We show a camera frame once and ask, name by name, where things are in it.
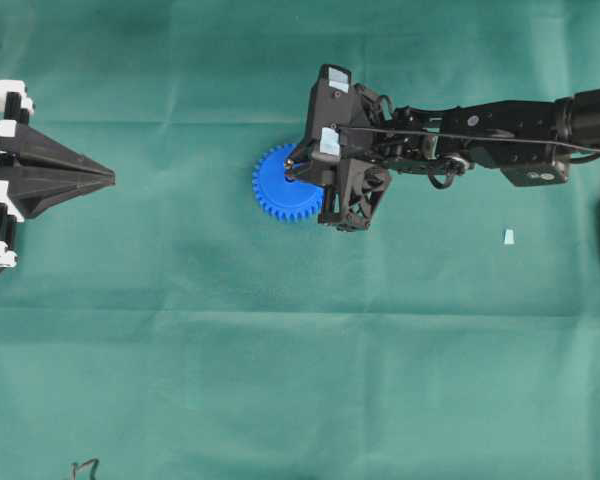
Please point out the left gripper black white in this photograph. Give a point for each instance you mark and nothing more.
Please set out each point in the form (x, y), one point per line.
(27, 192)

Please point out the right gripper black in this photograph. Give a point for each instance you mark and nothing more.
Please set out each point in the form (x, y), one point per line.
(337, 149)

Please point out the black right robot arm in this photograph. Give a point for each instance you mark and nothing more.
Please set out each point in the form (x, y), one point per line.
(532, 143)

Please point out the blue plastic gear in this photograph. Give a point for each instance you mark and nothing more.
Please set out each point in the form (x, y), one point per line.
(284, 200)

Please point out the green table cloth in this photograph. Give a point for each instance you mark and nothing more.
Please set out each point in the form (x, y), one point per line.
(169, 328)

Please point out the small light blue tape piece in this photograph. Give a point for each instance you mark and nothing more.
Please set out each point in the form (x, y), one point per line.
(509, 237)

